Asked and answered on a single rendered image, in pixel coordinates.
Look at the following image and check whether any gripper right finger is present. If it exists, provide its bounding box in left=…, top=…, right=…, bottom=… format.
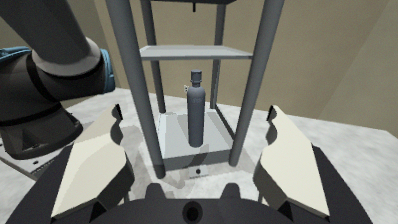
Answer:
left=253, top=105, right=373, bottom=224

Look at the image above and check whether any dark grey bottle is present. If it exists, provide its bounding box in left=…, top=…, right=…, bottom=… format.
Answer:
left=187, top=69, right=205, bottom=148

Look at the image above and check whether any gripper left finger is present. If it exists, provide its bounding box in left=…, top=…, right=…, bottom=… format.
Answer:
left=5, top=104, right=135, bottom=224

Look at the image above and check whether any white shelving unit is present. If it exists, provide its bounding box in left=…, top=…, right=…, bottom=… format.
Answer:
left=105, top=0, right=285, bottom=179

